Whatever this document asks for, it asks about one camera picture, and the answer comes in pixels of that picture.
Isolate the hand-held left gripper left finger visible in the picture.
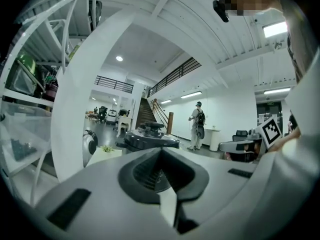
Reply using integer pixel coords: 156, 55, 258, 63
33, 147, 181, 240

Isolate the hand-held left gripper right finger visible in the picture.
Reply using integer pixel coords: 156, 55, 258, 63
161, 147, 278, 240

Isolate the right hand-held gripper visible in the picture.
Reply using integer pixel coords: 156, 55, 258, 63
218, 117, 283, 152

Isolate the pressure cooker lid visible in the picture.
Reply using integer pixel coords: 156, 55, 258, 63
124, 120, 180, 153

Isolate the person's right forearm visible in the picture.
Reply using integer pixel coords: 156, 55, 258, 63
269, 128, 302, 153

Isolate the black office chair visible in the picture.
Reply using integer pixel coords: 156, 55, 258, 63
232, 130, 248, 142

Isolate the white rounded cabinet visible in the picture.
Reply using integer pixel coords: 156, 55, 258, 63
204, 128, 221, 152

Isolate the dark glass double door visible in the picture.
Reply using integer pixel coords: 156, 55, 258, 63
256, 101, 283, 135

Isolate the dark wooden staircase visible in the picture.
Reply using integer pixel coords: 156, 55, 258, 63
135, 97, 175, 136

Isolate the black mezzanine railing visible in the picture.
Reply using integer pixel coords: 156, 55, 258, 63
147, 57, 202, 99
94, 75, 135, 93

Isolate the white ornate side table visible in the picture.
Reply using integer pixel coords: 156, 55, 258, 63
116, 115, 133, 138

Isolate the white wheeled machine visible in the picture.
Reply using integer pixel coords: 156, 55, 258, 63
106, 108, 118, 125

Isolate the clear plastic storage box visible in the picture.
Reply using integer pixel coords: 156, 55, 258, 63
0, 101, 53, 175

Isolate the person's brown printed t-shirt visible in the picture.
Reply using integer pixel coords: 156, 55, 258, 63
279, 0, 318, 84

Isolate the rectangular ceiling panel light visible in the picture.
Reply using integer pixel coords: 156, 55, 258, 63
262, 21, 288, 39

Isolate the green round container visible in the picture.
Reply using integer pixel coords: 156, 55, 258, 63
16, 53, 37, 75

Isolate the white metal shelf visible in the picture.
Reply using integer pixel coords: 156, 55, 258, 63
0, 0, 106, 207

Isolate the black head-worn camera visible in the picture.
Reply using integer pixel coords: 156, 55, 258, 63
212, 0, 230, 24

